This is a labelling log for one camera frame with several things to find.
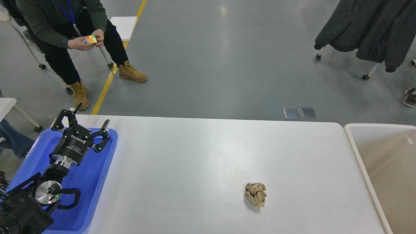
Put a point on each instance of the left metal floor plate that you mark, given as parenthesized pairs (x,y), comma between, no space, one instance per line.
(291,113)

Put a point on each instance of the seated person in green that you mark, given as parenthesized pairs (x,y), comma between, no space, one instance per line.
(60,25)

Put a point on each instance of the white chair under person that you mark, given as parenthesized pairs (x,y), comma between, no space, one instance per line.
(31,46)

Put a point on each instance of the chair with dark coat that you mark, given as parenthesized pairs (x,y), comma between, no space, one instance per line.
(380,31)

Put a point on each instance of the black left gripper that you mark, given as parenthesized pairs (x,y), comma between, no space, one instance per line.
(76,139)

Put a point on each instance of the beige waste bin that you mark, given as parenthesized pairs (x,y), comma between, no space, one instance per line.
(386,158)

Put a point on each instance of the right metal floor plate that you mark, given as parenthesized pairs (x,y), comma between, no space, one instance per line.
(308,113)

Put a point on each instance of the bystander foot in sneaker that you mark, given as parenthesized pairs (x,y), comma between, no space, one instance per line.
(410,97)

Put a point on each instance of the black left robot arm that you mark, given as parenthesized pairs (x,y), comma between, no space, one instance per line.
(57,188)

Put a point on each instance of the metal floor plate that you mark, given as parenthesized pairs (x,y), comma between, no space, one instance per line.
(291,113)
(308,113)

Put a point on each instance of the blue plastic tray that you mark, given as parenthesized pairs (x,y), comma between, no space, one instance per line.
(89,177)

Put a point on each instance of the white board on floor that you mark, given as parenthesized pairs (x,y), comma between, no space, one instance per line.
(124,26)

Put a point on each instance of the blue jeans leg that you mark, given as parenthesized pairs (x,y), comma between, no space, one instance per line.
(14,140)

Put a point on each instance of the crumpled brown paper ball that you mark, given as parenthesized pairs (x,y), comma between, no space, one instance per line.
(256,194)

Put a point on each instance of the colourful puzzle cube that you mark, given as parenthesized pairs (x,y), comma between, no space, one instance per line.
(90,39)

